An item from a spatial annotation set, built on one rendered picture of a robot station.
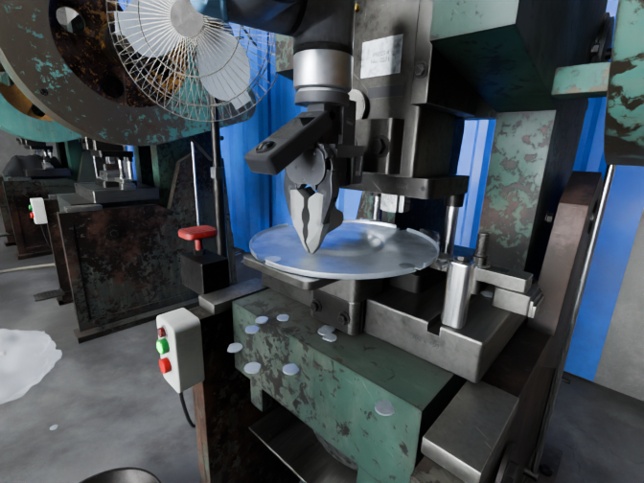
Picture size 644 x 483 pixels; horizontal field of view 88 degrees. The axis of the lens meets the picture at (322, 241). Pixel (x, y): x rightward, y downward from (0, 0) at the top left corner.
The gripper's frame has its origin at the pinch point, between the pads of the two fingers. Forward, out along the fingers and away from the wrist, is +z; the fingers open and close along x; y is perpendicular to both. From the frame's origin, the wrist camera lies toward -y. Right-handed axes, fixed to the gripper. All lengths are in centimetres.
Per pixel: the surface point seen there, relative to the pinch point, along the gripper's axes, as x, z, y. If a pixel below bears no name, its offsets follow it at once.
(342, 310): -2.7, 11.1, 5.3
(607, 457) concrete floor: -44, 80, 94
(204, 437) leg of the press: 22, 45, -7
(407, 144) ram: -6.0, -14.3, 14.8
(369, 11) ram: 2.6, -33.4, 14.8
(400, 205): -1.9, -3.8, 21.5
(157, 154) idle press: 158, -8, 43
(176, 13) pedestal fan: 77, -50, 21
